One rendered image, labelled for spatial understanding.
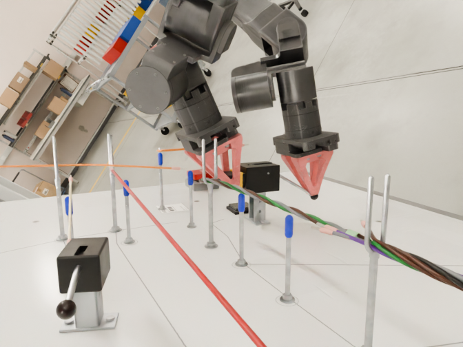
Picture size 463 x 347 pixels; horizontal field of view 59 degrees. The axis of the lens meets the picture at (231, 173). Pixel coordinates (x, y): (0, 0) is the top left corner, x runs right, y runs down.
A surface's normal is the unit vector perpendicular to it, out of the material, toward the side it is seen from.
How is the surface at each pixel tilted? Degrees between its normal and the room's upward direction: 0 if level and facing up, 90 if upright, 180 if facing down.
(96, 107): 90
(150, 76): 68
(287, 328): 54
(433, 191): 0
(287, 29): 42
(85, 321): 75
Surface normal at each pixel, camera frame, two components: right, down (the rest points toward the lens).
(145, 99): -0.27, 0.44
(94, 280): 0.12, 0.19
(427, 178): -0.73, -0.50
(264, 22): -0.25, -0.29
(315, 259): 0.00, -0.98
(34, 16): 0.50, 0.07
